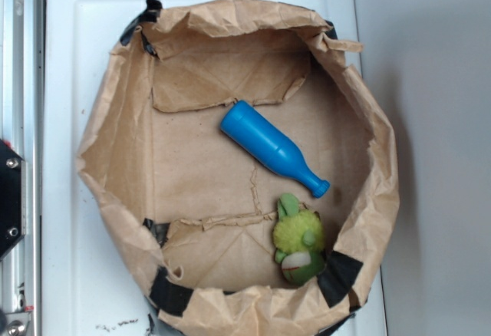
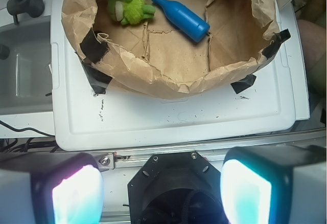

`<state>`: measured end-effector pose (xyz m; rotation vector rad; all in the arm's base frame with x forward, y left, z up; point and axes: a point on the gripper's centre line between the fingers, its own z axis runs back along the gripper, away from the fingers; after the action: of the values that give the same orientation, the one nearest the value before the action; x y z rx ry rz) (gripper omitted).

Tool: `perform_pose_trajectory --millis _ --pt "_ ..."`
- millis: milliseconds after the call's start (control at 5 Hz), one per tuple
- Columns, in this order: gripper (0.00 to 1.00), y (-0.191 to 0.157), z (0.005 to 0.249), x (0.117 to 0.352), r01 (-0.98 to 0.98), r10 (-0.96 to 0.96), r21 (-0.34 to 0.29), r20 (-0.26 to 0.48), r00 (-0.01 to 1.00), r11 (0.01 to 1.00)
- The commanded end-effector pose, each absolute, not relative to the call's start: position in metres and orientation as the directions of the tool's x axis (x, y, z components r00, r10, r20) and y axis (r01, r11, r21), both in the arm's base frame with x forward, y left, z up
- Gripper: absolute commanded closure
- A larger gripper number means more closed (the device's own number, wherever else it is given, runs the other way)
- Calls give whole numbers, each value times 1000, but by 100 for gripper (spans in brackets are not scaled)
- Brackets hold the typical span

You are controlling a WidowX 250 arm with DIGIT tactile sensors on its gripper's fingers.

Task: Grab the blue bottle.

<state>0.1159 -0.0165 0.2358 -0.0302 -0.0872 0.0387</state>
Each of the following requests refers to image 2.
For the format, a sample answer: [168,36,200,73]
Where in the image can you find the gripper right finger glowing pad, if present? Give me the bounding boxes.
[220,145,326,223]

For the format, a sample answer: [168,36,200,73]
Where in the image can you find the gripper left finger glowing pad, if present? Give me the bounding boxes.
[1,152,104,223]

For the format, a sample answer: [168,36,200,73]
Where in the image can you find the blue plastic bottle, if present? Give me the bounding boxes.
[151,0,210,42]

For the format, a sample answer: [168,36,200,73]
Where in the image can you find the white toy sink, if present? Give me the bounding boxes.
[1,0,55,138]

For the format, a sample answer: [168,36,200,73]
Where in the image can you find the white plastic bin lid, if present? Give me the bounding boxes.
[51,0,299,151]

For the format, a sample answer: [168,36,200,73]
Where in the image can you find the black tape piece right lower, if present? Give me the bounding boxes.
[230,74,256,94]

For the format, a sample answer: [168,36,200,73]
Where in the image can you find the black tape piece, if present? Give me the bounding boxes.
[80,28,110,64]
[81,61,112,94]
[262,29,291,60]
[230,74,256,94]

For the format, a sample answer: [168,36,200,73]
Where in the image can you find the black tape piece left lower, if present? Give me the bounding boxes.
[81,61,112,94]

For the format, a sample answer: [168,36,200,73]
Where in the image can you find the black tape piece right upper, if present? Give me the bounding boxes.
[262,29,291,60]

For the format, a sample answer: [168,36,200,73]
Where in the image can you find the black tape piece left upper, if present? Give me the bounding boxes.
[80,28,110,64]

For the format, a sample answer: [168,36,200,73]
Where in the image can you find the brown paper bag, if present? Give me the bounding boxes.
[62,0,279,99]

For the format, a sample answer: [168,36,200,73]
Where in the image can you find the grey toy faucet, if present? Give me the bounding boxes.
[7,0,45,25]

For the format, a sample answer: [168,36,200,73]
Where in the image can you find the green plush toy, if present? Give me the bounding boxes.
[106,0,155,25]

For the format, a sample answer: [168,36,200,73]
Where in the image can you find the black cable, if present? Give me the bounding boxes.
[0,119,56,135]

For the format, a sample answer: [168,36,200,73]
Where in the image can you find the aluminium frame rail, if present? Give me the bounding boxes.
[0,128,327,170]

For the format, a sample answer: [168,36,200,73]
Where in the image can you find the black octagonal mount plate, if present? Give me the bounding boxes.
[128,151,228,223]

